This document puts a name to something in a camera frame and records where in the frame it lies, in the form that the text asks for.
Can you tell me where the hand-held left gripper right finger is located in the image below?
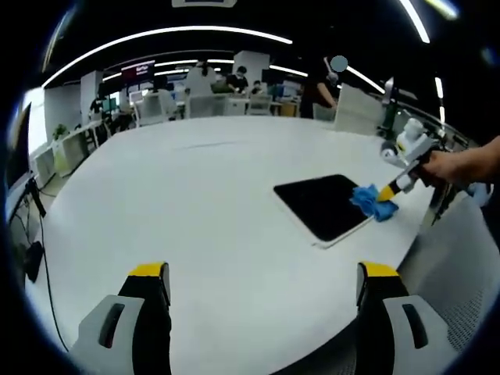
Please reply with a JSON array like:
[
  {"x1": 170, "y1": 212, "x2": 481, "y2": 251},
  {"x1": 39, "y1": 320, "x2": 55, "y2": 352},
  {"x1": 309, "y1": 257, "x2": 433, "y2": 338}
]
[{"x1": 353, "y1": 260, "x2": 459, "y2": 375}]

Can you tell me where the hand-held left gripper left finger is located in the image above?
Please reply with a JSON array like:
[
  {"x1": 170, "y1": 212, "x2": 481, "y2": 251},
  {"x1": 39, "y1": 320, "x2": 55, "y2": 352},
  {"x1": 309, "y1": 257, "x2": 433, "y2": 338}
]
[{"x1": 66, "y1": 261, "x2": 173, "y2": 375}]

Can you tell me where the blue cleaning cloth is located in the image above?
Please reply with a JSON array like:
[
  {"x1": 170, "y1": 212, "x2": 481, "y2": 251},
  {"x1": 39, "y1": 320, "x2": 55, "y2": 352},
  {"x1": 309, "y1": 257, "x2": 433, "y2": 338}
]
[{"x1": 348, "y1": 184, "x2": 400, "y2": 223}]

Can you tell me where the person's right hand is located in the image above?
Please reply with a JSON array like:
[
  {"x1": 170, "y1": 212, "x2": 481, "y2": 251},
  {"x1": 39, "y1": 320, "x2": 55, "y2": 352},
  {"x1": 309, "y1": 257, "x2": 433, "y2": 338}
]
[{"x1": 415, "y1": 148, "x2": 470, "y2": 190}]

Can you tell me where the white round object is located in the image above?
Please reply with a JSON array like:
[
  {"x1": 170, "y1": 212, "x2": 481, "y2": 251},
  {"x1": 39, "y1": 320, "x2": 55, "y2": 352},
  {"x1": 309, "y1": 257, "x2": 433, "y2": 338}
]
[{"x1": 380, "y1": 141, "x2": 400, "y2": 162}]

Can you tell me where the grey equipment stand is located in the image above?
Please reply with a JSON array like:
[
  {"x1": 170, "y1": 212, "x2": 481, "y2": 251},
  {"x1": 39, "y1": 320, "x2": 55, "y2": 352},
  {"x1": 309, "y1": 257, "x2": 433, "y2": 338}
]
[{"x1": 376, "y1": 77, "x2": 400, "y2": 144}]

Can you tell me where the white partition board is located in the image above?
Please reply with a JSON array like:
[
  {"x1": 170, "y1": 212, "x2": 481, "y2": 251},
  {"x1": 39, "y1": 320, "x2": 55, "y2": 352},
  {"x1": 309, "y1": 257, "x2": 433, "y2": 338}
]
[{"x1": 333, "y1": 83, "x2": 388, "y2": 137}]

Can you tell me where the thin ceiling light strip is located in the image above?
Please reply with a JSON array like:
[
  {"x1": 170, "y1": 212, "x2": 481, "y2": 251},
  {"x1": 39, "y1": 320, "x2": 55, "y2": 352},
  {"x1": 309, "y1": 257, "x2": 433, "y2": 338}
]
[{"x1": 345, "y1": 63, "x2": 387, "y2": 95}]

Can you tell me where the grey mesh chair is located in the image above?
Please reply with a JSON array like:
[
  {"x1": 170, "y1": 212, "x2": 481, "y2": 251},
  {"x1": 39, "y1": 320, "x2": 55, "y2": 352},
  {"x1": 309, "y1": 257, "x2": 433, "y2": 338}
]
[{"x1": 397, "y1": 194, "x2": 498, "y2": 355}]

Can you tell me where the straight ceiling light strip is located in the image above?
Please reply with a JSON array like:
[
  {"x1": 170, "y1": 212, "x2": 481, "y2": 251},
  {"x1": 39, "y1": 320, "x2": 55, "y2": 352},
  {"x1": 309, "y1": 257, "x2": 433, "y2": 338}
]
[{"x1": 397, "y1": 0, "x2": 431, "y2": 45}]

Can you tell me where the white office chair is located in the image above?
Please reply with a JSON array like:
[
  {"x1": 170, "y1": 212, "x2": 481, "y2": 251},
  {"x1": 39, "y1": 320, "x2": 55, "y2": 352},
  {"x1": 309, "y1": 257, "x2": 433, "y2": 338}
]
[
  {"x1": 135, "y1": 91, "x2": 173, "y2": 127},
  {"x1": 247, "y1": 93, "x2": 275, "y2": 117},
  {"x1": 186, "y1": 93, "x2": 230, "y2": 119}
]

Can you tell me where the black stand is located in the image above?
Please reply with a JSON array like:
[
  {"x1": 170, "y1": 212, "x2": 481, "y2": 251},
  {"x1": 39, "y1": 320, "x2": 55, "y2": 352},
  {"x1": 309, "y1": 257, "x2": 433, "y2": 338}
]
[{"x1": 22, "y1": 173, "x2": 48, "y2": 219}]

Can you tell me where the white low shelf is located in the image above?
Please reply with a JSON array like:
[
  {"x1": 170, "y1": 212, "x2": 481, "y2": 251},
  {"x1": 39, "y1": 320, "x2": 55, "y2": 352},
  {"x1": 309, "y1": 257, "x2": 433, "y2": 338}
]
[{"x1": 32, "y1": 120, "x2": 99, "y2": 179}]

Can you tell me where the white ceiling panel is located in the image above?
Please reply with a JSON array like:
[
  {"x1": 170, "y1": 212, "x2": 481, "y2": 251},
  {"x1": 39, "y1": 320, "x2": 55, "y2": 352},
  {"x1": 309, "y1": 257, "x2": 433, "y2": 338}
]
[{"x1": 171, "y1": 0, "x2": 239, "y2": 9}]

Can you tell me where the red display screen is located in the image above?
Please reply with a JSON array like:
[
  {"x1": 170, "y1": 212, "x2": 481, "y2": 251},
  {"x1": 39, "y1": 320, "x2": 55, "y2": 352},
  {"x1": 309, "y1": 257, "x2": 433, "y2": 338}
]
[{"x1": 120, "y1": 59, "x2": 156, "y2": 82}]

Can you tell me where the long curved ceiling light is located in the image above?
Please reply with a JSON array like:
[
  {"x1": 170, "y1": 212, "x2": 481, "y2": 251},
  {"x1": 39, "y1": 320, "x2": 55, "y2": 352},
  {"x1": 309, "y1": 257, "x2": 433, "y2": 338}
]
[{"x1": 40, "y1": 25, "x2": 295, "y2": 90}]

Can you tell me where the black cable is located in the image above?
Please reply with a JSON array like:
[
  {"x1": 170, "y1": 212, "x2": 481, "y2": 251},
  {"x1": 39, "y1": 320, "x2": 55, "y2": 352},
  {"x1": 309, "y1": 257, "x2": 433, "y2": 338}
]
[{"x1": 36, "y1": 212, "x2": 70, "y2": 352}]

